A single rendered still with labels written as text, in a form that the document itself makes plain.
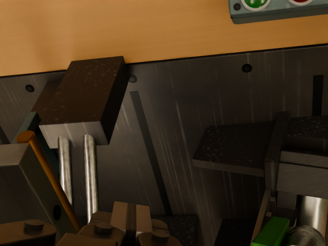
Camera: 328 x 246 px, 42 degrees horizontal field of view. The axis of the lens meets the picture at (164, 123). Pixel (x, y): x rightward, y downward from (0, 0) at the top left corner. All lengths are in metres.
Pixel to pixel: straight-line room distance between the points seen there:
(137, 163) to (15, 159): 0.33
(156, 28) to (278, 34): 0.12
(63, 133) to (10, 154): 0.14
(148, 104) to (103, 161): 0.12
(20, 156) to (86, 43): 0.23
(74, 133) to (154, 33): 0.13
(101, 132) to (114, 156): 0.18
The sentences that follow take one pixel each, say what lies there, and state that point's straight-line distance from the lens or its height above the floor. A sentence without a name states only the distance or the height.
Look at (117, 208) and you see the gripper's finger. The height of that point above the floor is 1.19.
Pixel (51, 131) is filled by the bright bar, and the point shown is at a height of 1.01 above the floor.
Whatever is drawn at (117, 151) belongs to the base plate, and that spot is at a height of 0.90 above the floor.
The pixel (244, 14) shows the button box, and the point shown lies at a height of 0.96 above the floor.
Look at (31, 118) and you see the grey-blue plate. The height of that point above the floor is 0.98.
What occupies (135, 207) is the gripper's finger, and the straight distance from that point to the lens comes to 0.16.
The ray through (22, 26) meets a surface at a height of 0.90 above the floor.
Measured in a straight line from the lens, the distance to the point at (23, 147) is 0.26.
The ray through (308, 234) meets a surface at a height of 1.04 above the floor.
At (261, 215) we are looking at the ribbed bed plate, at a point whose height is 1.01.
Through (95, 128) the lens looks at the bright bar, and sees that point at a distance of 0.39.
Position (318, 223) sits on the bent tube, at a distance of 0.48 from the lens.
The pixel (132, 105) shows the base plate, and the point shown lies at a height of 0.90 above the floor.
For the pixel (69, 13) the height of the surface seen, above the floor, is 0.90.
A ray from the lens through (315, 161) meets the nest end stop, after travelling 0.46.
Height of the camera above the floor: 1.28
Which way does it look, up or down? 49 degrees down
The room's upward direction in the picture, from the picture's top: 170 degrees counter-clockwise
